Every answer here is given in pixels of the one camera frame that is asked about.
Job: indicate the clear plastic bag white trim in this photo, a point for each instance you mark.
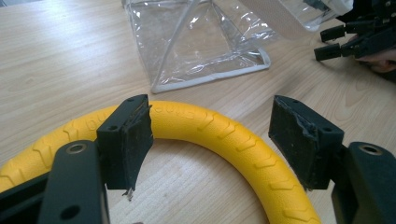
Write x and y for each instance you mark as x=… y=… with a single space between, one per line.
x=199 y=46

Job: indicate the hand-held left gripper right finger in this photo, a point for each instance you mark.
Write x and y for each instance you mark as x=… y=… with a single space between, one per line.
x=299 y=143

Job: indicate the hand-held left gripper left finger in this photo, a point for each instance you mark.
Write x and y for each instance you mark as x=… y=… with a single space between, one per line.
x=124 y=146

